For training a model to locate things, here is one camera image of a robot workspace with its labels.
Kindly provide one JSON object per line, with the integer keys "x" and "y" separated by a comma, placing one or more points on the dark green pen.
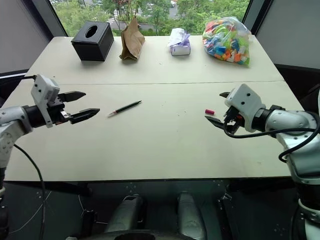
{"x": 125, "y": 108}

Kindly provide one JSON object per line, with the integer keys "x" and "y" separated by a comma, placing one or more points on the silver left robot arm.
{"x": 11, "y": 117}

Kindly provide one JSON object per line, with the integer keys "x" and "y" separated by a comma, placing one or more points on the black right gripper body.
{"x": 233, "y": 120}

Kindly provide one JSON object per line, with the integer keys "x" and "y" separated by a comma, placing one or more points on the brown paper bag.
{"x": 132, "y": 41}

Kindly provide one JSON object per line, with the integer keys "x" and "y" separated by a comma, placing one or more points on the small magenta cylinder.
{"x": 210, "y": 112}

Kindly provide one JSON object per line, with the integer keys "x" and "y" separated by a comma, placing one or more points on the silver robot left leg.
{"x": 127, "y": 215}

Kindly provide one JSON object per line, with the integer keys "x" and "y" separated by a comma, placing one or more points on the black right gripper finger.
{"x": 215, "y": 122}
{"x": 223, "y": 94}

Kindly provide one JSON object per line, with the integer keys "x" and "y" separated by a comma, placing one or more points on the silver robot right leg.
{"x": 188, "y": 216}

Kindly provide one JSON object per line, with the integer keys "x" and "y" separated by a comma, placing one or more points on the white tissue pack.
{"x": 179, "y": 42}

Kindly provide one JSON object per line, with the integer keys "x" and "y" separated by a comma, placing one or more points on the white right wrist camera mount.
{"x": 246, "y": 105}

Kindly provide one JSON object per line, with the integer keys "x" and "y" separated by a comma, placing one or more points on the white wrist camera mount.
{"x": 246, "y": 105}
{"x": 43, "y": 93}

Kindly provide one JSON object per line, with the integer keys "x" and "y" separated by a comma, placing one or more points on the clear bag of colourful blocks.
{"x": 227, "y": 41}

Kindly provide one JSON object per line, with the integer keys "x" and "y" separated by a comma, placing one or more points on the silver robot leg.
{"x": 188, "y": 216}
{"x": 127, "y": 215}

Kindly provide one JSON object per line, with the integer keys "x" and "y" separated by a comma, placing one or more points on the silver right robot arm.
{"x": 295, "y": 140}

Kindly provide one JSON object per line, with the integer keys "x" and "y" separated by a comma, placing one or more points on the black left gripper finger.
{"x": 84, "y": 114}
{"x": 74, "y": 96}

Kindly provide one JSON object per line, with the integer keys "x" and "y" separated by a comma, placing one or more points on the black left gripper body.
{"x": 58, "y": 109}

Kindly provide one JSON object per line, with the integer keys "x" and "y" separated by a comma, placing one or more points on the black tissue box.
{"x": 93, "y": 41}

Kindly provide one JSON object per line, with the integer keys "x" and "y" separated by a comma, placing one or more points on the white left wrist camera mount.
{"x": 43, "y": 93}

